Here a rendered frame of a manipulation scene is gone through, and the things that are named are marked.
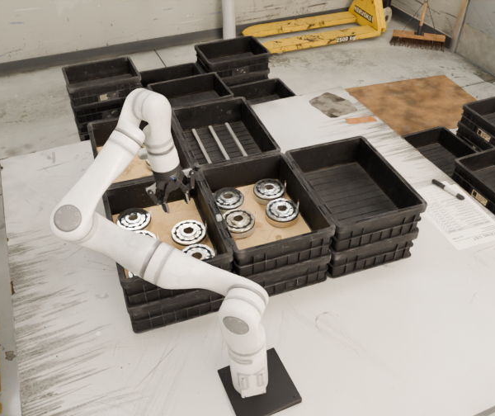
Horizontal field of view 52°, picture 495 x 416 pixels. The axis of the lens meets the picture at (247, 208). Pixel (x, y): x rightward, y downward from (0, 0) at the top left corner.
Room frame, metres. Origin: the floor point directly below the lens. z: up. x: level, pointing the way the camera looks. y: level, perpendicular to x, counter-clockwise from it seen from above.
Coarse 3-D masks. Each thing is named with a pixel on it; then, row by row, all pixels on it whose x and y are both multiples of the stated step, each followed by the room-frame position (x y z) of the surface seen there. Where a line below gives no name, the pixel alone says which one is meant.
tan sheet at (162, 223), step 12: (168, 204) 1.23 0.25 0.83; (180, 204) 1.23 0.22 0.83; (192, 204) 1.23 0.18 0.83; (156, 216) 1.17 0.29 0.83; (168, 216) 1.17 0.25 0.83; (180, 216) 1.17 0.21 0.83; (192, 216) 1.17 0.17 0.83; (156, 228) 1.12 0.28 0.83; (168, 228) 1.12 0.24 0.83; (168, 240) 1.07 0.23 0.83
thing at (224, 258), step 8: (120, 184) 1.21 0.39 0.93; (128, 184) 1.21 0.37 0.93; (136, 184) 1.21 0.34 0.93; (200, 184) 1.21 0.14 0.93; (104, 192) 1.17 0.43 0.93; (104, 200) 1.14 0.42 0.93; (208, 200) 1.14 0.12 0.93; (104, 208) 1.10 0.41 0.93; (208, 208) 1.10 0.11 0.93; (216, 224) 1.03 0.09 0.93; (224, 240) 0.97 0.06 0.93; (232, 248) 0.94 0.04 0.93; (216, 256) 0.91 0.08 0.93; (224, 256) 0.91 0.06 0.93; (232, 256) 0.91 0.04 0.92; (216, 264) 0.90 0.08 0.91; (120, 272) 0.85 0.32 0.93; (120, 280) 0.83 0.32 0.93; (128, 280) 0.83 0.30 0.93; (136, 280) 0.83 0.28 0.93; (144, 280) 0.83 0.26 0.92; (128, 288) 0.82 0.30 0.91
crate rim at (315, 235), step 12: (264, 156) 1.36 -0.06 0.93; (276, 156) 1.37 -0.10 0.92; (204, 168) 1.29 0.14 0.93; (216, 168) 1.30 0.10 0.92; (204, 180) 1.23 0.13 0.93; (300, 180) 1.23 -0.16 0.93; (312, 192) 1.17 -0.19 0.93; (216, 204) 1.12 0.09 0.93; (324, 216) 1.06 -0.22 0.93; (228, 228) 1.01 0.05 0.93; (276, 240) 0.97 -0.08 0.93; (288, 240) 0.97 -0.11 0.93; (300, 240) 0.97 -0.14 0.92; (312, 240) 0.99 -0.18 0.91; (240, 252) 0.92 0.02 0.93; (252, 252) 0.93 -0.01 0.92; (264, 252) 0.94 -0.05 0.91
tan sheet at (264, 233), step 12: (252, 192) 1.29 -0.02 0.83; (252, 204) 1.23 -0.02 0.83; (264, 216) 1.17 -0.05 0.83; (300, 216) 1.17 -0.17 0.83; (264, 228) 1.12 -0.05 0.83; (276, 228) 1.12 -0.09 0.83; (288, 228) 1.12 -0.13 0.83; (300, 228) 1.12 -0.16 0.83; (240, 240) 1.07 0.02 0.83; (252, 240) 1.07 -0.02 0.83; (264, 240) 1.07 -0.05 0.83
